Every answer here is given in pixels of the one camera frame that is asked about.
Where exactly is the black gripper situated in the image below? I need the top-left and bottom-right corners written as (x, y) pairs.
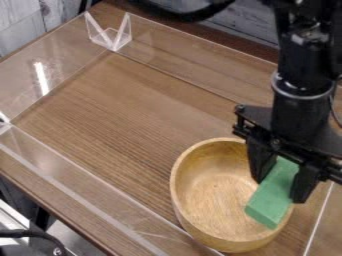
top-left (233, 78), bottom-right (342, 204)

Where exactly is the green rectangular block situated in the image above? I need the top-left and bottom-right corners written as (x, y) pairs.
top-left (245, 157), bottom-right (300, 229)

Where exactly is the brown wooden bowl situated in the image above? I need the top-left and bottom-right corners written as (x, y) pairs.
top-left (170, 137), bottom-right (289, 253)

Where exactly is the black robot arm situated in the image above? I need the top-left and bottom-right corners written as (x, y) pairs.
top-left (233, 0), bottom-right (342, 203)

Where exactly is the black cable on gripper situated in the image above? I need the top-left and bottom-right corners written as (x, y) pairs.
top-left (328, 89), bottom-right (342, 129)

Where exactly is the clear acrylic tray wall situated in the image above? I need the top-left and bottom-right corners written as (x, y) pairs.
top-left (0, 118), bottom-right (224, 256)

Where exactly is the clear acrylic corner bracket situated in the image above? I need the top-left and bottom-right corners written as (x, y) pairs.
top-left (85, 12), bottom-right (133, 52)

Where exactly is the black cable lower left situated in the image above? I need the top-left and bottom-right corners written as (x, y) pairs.
top-left (0, 228), bottom-right (69, 256)

